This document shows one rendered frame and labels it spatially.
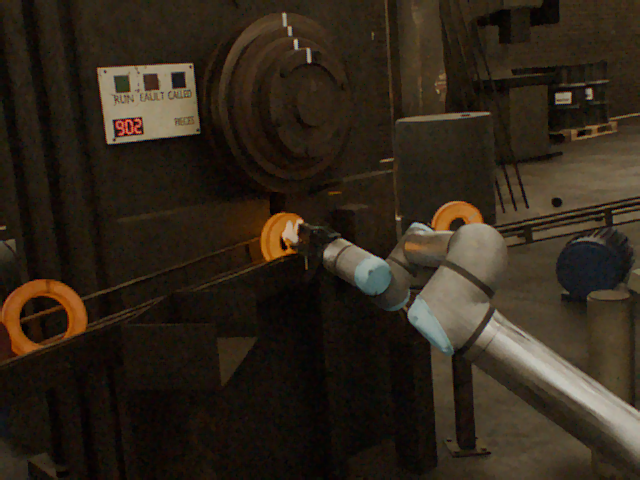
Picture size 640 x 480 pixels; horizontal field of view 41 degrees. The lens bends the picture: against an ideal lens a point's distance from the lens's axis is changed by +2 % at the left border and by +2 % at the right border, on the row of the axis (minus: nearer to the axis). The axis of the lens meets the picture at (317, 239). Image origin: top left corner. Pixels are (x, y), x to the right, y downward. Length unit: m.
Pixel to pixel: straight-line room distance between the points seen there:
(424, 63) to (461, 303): 4.98
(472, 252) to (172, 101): 0.95
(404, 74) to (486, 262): 5.17
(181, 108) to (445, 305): 0.96
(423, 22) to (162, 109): 4.48
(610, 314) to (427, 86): 4.26
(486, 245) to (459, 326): 0.17
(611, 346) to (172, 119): 1.34
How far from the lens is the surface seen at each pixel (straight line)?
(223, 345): 1.95
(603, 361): 2.53
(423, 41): 6.52
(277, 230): 2.31
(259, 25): 2.25
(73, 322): 2.04
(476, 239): 1.67
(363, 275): 2.08
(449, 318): 1.62
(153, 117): 2.21
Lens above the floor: 1.19
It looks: 11 degrees down
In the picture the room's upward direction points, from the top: 5 degrees counter-clockwise
